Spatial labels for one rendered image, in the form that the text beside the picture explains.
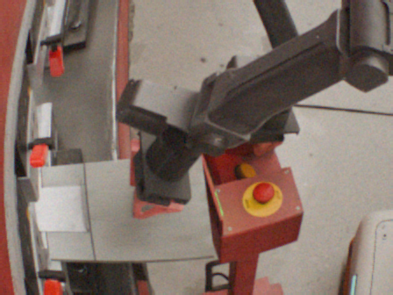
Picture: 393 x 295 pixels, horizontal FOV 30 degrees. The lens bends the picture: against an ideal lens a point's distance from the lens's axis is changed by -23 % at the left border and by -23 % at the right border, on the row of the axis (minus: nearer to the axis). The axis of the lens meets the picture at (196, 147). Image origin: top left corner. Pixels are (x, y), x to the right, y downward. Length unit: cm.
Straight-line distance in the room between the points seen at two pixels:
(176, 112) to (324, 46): 34
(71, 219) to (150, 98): 29
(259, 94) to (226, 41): 189
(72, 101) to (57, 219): 36
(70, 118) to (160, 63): 123
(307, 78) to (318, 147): 172
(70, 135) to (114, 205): 28
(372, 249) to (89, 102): 89
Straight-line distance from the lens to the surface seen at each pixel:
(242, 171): 161
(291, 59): 84
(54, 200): 129
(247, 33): 283
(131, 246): 124
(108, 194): 128
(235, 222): 150
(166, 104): 106
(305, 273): 232
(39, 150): 97
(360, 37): 71
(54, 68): 122
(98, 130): 151
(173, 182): 116
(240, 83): 94
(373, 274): 203
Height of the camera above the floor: 208
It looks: 55 degrees down
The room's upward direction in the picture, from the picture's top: 3 degrees counter-clockwise
